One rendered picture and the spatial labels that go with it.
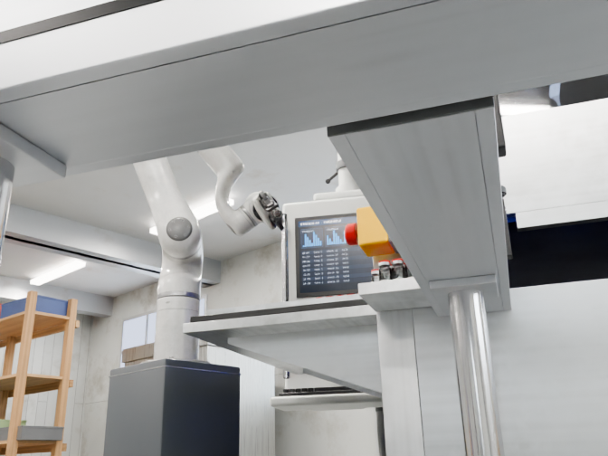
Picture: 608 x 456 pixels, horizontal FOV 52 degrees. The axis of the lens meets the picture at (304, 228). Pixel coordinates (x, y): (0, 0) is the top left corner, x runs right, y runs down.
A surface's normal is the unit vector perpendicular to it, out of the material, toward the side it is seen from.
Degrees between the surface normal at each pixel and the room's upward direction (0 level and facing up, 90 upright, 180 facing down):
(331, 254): 90
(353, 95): 180
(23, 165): 180
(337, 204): 90
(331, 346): 90
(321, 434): 90
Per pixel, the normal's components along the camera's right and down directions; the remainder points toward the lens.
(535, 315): -0.32, -0.33
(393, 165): 0.03, 0.93
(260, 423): 0.74, -0.26
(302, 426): -0.67, -0.25
